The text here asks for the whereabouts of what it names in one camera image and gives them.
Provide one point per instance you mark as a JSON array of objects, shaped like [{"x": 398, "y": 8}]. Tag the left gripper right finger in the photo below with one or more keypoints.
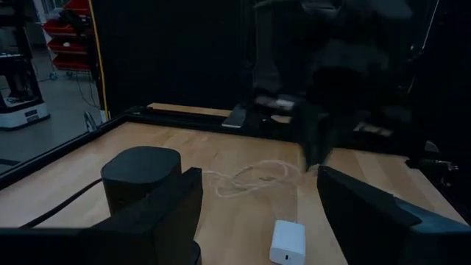
[{"x": 375, "y": 232}]

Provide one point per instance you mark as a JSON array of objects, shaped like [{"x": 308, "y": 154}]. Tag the white USB charger brick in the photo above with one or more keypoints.
[{"x": 287, "y": 243}]

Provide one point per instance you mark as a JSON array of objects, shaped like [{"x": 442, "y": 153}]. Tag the red storage bin rack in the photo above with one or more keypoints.
[{"x": 70, "y": 62}]

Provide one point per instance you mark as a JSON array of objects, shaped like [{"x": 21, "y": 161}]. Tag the black power strip tower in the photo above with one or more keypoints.
[{"x": 140, "y": 173}]

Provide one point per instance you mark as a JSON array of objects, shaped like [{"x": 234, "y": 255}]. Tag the black aluminium table frame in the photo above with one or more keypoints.
[{"x": 44, "y": 159}]

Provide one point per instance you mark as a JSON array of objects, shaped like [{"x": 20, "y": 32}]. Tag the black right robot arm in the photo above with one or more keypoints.
[{"x": 265, "y": 55}]

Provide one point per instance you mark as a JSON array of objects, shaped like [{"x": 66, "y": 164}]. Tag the grey mounting plate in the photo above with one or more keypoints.
[{"x": 235, "y": 117}]

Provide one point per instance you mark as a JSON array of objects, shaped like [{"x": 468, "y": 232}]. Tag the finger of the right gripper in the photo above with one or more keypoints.
[
  {"x": 325, "y": 132},
  {"x": 308, "y": 136}
]

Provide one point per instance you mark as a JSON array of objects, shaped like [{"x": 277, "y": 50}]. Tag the black cart with white base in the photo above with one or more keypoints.
[{"x": 22, "y": 116}]

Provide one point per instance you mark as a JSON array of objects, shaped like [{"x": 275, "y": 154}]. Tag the black curtain with yellow edge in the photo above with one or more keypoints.
[{"x": 165, "y": 55}]

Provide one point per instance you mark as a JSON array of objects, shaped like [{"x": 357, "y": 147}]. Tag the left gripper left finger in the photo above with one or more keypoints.
[{"x": 110, "y": 243}]

